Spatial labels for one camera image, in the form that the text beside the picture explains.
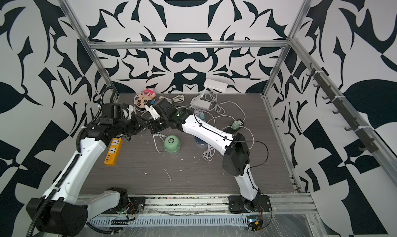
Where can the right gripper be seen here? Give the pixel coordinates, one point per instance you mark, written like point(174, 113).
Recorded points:
point(152, 126)

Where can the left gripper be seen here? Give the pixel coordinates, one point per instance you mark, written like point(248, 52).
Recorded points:
point(140, 125)

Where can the yellow power strip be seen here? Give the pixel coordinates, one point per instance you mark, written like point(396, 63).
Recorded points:
point(113, 152)

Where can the green meat grinder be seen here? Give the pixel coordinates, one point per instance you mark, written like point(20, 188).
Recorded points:
point(172, 144)

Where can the purple power strip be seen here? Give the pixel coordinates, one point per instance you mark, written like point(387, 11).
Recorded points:
point(199, 114)

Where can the black power strip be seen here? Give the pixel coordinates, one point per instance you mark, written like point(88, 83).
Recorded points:
point(231, 130)

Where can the green charger plug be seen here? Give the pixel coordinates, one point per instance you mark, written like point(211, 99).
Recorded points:
point(237, 124)

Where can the blue meat grinder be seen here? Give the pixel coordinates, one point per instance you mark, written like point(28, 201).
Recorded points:
point(200, 143)

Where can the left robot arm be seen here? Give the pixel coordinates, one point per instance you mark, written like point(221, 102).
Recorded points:
point(58, 210)

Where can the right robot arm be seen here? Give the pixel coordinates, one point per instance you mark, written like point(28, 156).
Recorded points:
point(233, 148)

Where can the cartoon head toy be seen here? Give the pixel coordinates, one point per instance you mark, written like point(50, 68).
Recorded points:
point(143, 98)

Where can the white desk lamp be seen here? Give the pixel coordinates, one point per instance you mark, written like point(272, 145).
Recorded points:
point(210, 87)

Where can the wall hook rack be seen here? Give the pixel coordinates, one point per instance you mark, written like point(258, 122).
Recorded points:
point(345, 109)

